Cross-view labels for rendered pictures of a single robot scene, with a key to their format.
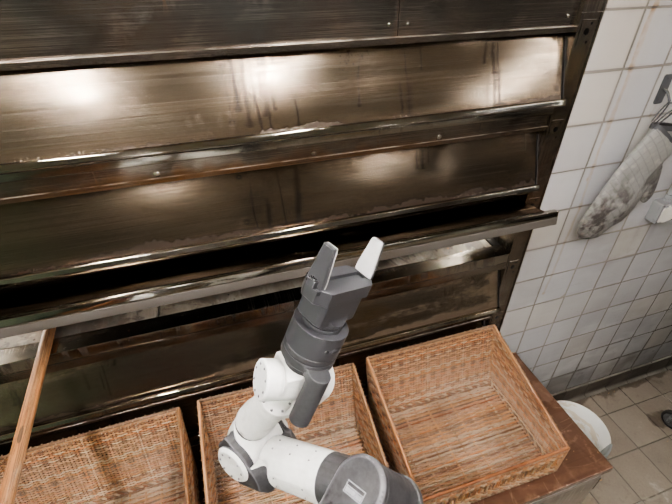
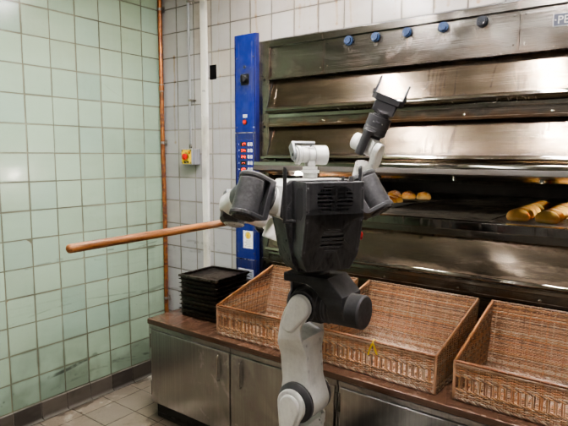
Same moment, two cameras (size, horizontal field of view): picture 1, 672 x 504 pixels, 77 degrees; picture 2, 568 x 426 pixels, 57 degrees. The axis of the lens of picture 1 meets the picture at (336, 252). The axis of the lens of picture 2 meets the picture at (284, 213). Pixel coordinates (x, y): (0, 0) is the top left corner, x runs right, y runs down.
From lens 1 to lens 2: 1.82 m
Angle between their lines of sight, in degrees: 58
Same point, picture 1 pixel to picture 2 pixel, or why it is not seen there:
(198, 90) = (412, 79)
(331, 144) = (474, 110)
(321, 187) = (467, 137)
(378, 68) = (507, 68)
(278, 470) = not seen: hidden behind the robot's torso
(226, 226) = (409, 150)
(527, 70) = not seen: outside the picture
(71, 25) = (374, 55)
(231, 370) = (393, 262)
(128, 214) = not seen: hidden behind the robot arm
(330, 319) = (378, 107)
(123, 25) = (390, 53)
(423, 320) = (550, 281)
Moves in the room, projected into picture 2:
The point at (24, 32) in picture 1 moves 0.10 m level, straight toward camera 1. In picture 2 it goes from (359, 58) to (355, 55)
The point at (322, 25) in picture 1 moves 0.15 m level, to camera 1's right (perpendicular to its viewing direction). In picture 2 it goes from (474, 47) to (506, 41)
